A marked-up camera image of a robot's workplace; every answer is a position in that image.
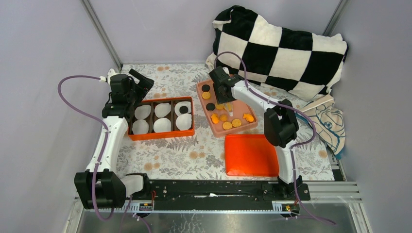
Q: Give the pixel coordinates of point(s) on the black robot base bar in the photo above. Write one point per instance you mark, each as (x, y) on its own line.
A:
(204, 195)

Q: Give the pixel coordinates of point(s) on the black sandwich cookie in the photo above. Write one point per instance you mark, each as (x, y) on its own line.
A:
(183, 109)
(210, 107)
(205, 88)

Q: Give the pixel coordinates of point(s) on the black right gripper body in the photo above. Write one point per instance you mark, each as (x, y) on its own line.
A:
(220, 99)

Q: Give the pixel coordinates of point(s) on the floral tablecloth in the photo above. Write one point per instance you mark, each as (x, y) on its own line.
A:
(201, 157)

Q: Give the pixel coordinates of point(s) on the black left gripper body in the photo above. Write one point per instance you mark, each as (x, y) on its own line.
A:
(131, 96)

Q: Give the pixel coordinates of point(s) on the orange fish-shaped cookie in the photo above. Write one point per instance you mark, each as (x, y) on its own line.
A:
(249, 118)
(215, 118)

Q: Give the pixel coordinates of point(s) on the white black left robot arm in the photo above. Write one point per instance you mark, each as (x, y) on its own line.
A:
(99, 186)

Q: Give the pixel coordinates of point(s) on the black white checkered pillow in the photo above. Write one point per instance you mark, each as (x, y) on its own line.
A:
(304, 64)

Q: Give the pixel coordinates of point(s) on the orange compartment box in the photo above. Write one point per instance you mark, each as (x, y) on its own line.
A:
(171, 116)

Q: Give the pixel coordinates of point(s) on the cream blue printed cloth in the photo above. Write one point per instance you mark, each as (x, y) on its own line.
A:
(329, 123)

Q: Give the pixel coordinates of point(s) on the round yellow biscuit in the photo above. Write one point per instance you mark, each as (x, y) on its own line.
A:
(219, 106)
(206, 95)
(227, 125)
(236, 123)

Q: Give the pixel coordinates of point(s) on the white paper cupcake liner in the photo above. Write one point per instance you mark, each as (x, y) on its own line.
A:
(162, 125)
(162, 110)
(182, 103)
(184, 122)
(142, 112)
(140, 127)

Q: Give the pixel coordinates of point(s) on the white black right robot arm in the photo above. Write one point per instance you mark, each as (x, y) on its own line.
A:
(280, 122)

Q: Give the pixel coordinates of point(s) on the orange box lid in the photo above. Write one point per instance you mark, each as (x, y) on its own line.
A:
(250, 155)

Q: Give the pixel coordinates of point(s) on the pink cookie tray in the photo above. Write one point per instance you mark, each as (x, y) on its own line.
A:
(218, 114)

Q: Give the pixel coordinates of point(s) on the swirl butter cookie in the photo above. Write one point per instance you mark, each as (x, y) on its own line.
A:
(223, 118)

